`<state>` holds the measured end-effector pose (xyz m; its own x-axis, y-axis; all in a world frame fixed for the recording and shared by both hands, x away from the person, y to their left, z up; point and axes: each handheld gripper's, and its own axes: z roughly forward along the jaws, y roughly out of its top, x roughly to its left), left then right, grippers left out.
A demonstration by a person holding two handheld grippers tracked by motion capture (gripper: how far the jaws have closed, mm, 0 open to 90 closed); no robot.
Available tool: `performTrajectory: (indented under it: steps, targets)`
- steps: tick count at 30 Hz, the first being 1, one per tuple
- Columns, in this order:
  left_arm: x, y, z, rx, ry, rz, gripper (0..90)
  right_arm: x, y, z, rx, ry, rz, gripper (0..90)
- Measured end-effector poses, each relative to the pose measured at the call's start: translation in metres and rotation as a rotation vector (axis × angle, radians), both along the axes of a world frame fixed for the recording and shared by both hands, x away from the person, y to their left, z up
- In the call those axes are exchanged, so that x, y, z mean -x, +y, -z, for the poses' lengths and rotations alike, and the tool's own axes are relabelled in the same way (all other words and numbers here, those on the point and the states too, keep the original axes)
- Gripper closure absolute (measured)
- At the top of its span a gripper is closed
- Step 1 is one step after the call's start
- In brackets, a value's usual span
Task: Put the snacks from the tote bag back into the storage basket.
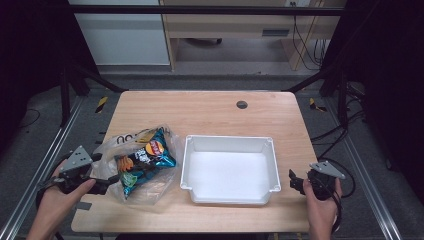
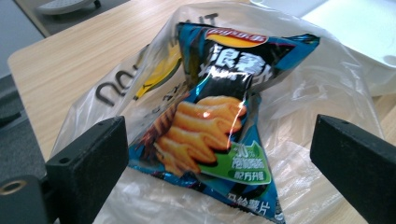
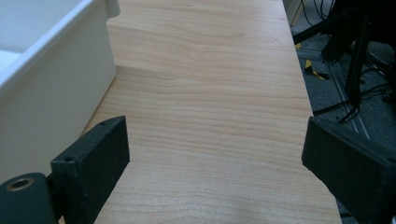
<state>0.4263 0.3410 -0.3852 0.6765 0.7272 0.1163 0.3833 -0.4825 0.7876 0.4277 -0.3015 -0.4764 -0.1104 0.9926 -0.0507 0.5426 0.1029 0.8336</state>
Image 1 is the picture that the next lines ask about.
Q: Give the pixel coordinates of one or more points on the black curtain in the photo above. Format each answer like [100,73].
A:
[30,50]
[390,83]

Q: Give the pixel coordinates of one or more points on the blue chip bag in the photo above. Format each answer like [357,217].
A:
[143,161]

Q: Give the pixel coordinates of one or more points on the grey table grommet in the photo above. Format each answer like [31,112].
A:
[242,105]

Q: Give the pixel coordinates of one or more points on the person's right hand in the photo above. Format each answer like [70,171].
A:
[319,208]

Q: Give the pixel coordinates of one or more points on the white plastic bin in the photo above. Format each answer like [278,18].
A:
[230,170]

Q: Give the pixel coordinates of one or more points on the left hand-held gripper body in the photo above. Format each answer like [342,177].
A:
[76,159]

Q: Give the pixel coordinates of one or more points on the black frame strut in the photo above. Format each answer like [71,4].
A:
[342,96]
[65,96]

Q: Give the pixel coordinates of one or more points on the black horizontal frame bar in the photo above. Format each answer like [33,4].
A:
[200,10]

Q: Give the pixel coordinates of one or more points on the yellow black tape strip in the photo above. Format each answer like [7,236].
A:
[101,104]
[315,105]

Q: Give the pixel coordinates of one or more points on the aluminium floor rail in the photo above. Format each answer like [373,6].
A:
[43,163]
[366,173]

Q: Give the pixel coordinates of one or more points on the white cabinet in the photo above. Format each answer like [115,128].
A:
[123,40]

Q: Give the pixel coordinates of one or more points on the clear plastic bag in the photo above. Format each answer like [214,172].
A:
[116,146]

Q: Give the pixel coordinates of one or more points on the person's left hand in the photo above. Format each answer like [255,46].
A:
[59,198]

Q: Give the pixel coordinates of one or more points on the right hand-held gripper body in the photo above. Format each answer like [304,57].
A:
[322,180]

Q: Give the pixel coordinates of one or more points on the grey tape piece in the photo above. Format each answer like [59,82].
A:
[83,206]

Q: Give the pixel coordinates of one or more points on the light wooden desk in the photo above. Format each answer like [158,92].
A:
[233,23]

